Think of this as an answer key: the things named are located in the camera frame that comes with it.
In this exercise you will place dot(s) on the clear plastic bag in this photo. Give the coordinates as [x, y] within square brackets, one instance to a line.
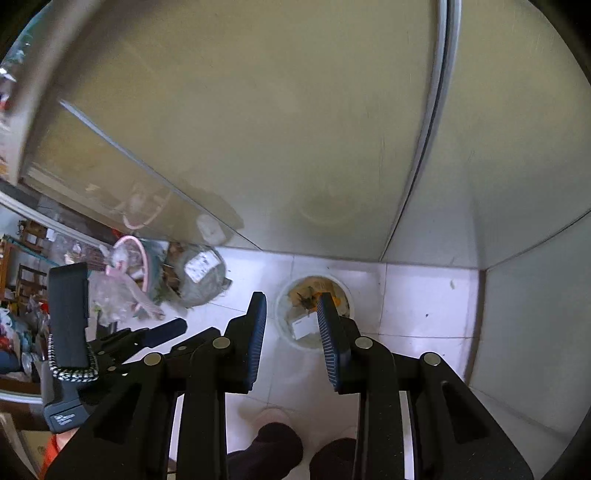
[117, 295]

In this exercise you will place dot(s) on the white box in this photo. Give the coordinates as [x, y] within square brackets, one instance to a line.
[302, 327]

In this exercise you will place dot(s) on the person's right leg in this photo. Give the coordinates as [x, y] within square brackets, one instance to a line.
[334, 461]

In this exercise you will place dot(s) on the person's left forearm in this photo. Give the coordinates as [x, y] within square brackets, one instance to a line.
[55, 454]

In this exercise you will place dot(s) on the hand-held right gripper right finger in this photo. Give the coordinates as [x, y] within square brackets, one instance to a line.
[330, 344]

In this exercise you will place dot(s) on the pale pink slipper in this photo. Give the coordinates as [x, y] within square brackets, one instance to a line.
[270, 417]

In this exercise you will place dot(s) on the grey sack with white label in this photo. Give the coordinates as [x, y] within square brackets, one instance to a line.
[205, 287]

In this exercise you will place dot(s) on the white trash bin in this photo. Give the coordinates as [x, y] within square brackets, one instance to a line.
[284, 318]

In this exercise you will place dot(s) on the pink plastic basket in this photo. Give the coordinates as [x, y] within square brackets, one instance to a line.
[147, 267]

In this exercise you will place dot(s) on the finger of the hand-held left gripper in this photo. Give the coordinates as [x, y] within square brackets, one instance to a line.
[164, 330]
[113, 365]

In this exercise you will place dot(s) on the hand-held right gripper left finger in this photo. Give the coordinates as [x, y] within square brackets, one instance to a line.
[256, 344]

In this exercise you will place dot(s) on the wooden shelf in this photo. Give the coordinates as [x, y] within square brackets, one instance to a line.
[25, 267]

